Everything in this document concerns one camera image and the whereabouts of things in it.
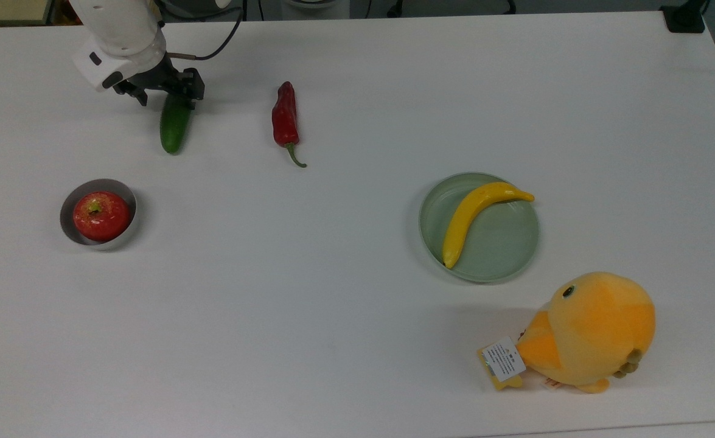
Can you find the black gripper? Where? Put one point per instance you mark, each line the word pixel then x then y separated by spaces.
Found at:
pixel 159 76

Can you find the green toy cucumber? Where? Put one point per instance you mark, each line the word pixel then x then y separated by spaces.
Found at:
pixel 174 128

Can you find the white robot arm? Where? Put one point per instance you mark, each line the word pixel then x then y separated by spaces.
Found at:
pixel 120 24

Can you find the small grey metal bowl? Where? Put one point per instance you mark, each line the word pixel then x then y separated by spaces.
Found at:
pixel 68 210

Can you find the red toy chili pepper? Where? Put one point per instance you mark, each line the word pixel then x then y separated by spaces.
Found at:
pixel 284 115

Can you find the red toy apple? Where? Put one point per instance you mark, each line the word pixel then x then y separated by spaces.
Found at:
pixel 101 219

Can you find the wooden box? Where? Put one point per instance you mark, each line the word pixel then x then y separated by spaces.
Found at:
pixel 7 11

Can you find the yellow toy banana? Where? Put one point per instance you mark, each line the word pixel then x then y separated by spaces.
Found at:
pixel 467 216

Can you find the pale green round plate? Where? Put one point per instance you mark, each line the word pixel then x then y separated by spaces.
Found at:
pixel 497 243

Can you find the white paper hang tag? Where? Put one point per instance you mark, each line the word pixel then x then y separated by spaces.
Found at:
pixel 503 359

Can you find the orange plush dinosaur toy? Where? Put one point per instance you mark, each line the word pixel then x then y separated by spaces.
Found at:
pixel 600 328

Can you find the black stand base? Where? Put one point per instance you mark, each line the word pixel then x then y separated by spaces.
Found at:
pixel 684 17

